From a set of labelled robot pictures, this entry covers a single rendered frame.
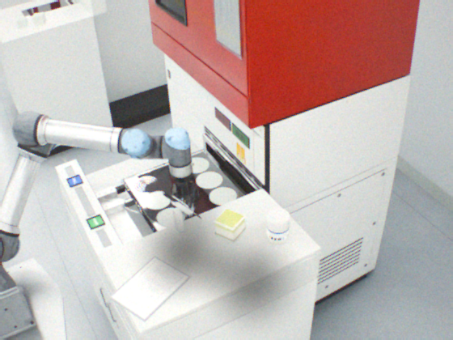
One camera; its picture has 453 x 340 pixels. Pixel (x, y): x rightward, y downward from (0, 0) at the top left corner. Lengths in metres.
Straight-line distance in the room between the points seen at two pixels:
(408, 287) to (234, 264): 1.45
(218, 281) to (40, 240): 1.88
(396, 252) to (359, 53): 1.49
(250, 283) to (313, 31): 0.79
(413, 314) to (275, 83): 1.55
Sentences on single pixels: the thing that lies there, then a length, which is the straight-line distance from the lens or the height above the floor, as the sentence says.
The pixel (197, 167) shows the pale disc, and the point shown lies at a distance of 2.09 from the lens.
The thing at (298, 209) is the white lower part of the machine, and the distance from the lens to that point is 2.07.
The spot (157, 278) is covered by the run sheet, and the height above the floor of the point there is 0.97.
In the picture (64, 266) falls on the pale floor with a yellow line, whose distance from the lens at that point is 3.09.
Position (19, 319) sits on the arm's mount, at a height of 0.88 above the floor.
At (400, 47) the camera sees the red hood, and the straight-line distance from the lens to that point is 2.01.
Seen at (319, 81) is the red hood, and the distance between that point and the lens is 1.79.
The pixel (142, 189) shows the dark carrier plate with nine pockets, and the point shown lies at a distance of 2.03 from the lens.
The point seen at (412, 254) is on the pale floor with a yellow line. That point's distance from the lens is 3.06.
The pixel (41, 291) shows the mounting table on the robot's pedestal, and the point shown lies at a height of 0.82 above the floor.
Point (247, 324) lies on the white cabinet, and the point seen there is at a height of 0.76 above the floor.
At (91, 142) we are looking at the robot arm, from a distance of 1.59.
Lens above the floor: 2.18
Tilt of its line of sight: 38 degrees down
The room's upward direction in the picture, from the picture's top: 4 degrees counter-clockwise
